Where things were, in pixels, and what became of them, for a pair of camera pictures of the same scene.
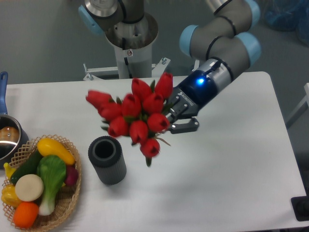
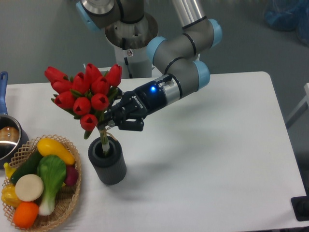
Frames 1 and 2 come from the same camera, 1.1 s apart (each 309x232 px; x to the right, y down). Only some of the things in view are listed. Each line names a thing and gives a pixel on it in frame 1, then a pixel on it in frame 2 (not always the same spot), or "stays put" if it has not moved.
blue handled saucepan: x=12 y=138 stays put
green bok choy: x=51 y=170 stays put
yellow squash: x=47 y=146 stays put
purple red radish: x=72 y=175 stays put
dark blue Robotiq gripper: x=196 y=93 -> x=147 y=99
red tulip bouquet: x=139 y=115 -> x=87 y=96
